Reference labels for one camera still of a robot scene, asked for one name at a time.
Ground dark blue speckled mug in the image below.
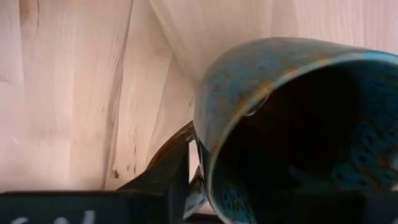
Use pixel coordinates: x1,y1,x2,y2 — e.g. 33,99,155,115
146,37,398,224

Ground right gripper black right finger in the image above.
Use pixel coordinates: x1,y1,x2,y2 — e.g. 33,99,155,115
245,167,299,224

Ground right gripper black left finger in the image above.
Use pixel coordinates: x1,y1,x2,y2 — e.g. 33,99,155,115
118,140,191,224

